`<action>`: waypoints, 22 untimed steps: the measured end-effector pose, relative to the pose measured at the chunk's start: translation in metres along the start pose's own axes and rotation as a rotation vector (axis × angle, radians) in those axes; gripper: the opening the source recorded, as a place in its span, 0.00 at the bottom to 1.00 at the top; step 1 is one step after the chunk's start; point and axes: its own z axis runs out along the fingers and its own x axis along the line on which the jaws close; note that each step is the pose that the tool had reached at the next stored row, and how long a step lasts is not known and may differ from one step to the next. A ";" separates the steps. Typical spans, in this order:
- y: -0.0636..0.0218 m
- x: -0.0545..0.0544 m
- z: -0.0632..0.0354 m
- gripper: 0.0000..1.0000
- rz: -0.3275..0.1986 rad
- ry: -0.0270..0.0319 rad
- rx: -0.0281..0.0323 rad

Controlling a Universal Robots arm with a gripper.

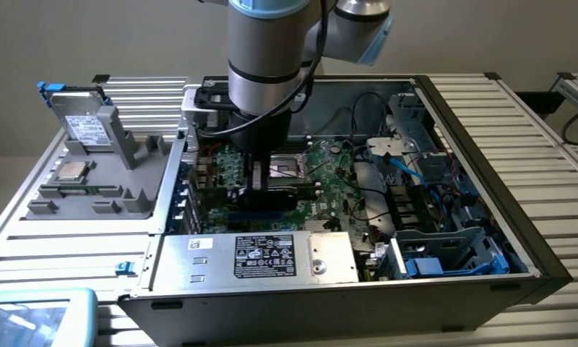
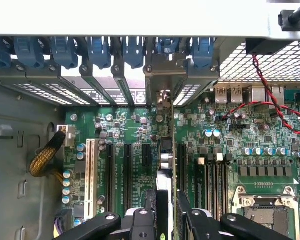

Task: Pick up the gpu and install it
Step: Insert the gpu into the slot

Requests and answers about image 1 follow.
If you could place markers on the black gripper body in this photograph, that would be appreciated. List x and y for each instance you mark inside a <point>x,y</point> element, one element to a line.
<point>263,130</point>

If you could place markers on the black and green graphics card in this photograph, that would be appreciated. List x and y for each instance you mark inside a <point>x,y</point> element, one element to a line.
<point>279,200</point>

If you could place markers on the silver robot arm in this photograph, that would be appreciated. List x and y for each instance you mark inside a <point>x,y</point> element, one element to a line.
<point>260,54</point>

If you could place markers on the CPU socket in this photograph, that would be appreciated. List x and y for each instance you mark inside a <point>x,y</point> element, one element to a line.
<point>286,170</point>

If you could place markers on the coin cell battery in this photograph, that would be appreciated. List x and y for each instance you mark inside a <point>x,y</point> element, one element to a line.
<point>335,148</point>

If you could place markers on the green motherboard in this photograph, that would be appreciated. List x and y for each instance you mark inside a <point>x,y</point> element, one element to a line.
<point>328,202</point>

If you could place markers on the blue expansion slot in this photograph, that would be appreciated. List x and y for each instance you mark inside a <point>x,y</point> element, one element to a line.
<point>255,217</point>

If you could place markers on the silver chipset heatsink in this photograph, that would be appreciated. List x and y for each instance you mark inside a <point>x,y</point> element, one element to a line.
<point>330,225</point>

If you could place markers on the grey parts rack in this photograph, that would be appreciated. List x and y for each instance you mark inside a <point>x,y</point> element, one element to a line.
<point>126,173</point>

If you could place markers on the grey metal drive cage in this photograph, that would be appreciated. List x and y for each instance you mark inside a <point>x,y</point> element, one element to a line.
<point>415,123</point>

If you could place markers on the black table corner cap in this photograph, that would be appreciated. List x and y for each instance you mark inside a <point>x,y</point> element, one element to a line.
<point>567,76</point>
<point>492,76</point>
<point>102,77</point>

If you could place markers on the black fan shroud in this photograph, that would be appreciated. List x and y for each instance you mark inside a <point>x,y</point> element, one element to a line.
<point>410,206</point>

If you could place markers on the silver power supply unit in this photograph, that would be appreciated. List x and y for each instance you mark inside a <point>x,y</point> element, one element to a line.
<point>212,264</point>

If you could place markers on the silver hard disk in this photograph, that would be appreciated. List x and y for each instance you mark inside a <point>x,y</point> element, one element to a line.
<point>79,108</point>

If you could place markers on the silver CPU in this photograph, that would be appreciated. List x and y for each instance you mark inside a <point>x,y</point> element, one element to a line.
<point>74,170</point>

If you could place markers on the blue disk caddy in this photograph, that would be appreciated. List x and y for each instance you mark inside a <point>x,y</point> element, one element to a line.
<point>54,87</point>

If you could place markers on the blue panel latch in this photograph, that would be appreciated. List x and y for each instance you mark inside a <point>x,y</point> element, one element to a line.
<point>126,268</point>

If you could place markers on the grey disk bay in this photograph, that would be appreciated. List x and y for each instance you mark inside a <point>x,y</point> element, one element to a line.
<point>443,242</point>

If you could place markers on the blue bay caddy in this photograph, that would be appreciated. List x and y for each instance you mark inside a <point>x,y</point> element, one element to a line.
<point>424,269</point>

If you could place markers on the black open PC case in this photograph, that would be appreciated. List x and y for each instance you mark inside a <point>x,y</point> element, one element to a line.
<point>318,311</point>

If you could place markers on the grey metal side panel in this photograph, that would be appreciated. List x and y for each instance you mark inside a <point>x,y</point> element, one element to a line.
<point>78,253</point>

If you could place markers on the light blue tray corner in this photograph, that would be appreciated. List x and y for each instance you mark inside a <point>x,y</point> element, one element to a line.
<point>85,318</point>

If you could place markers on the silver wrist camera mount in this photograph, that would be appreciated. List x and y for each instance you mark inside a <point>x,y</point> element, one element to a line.
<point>207,101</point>

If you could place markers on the silver drive bracket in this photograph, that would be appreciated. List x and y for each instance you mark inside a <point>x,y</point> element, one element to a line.
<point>386,144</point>

